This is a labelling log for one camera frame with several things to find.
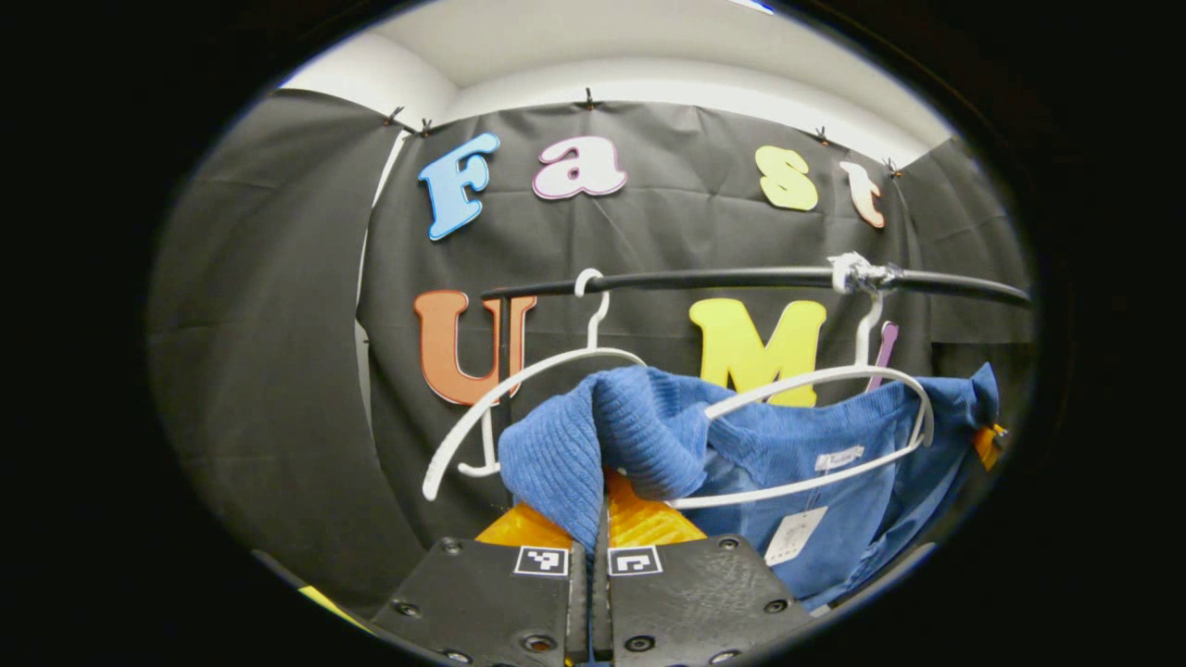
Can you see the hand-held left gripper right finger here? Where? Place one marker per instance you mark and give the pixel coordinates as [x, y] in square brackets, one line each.
[695, 593]

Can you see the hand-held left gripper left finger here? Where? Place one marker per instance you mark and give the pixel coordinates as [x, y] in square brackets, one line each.
[482, 593]

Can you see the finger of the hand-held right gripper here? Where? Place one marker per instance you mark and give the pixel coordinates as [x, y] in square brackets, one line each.
[990, 445]

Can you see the blue knit sweater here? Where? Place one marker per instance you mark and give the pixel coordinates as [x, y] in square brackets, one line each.
[639, 417]

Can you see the white hanger with tape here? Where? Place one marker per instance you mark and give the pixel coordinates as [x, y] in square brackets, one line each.
[834, 372]

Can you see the white plastic hanger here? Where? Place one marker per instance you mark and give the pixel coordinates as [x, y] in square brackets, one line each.
[596, 350]

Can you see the black clothes rack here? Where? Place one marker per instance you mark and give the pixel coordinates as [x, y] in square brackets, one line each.
[695, 278]

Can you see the white paper hang tag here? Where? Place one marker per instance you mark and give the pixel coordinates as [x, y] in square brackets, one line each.
[795, 535]

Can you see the white tape wrap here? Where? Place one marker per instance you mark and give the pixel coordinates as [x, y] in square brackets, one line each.
[857, 273]

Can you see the row of black backdrop clips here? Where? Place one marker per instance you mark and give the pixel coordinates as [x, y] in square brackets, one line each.
[587, 99]

